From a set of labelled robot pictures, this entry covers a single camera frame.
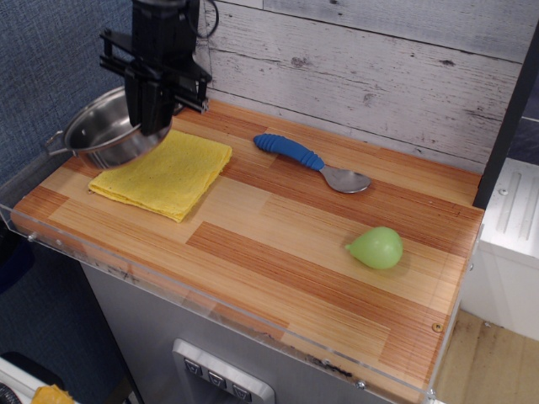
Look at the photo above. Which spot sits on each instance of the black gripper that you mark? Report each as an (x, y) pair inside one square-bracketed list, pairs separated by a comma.
[(156, 60)]

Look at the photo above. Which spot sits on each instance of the stainless steel two-handled pan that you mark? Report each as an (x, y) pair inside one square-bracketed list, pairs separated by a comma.
[(102, 136)]

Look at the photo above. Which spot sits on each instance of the folded yellow cloth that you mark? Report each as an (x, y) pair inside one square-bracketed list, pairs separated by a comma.
[(169, 180)]

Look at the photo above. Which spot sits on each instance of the silver cabinet with button panel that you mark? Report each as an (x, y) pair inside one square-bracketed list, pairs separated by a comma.
[(175, 355)]

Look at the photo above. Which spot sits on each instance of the green plastic pear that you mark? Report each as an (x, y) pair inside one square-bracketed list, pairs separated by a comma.
[(379, 248)]

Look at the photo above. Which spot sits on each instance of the yellow object bottom left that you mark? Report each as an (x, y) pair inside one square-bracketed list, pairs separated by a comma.
[(51, 394)]

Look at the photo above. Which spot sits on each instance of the white aluminium side block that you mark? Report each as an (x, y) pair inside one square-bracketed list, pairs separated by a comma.
[(501, 285)]

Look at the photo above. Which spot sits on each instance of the clear acrylic guard rail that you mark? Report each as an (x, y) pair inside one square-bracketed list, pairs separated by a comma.
[(264, 251)]

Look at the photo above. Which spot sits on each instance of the blue-handled metal spoon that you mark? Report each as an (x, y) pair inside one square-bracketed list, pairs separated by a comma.
[(339, 179)]

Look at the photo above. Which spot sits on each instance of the black right vertical post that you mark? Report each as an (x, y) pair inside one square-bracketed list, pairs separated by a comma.
[(510, 122)]

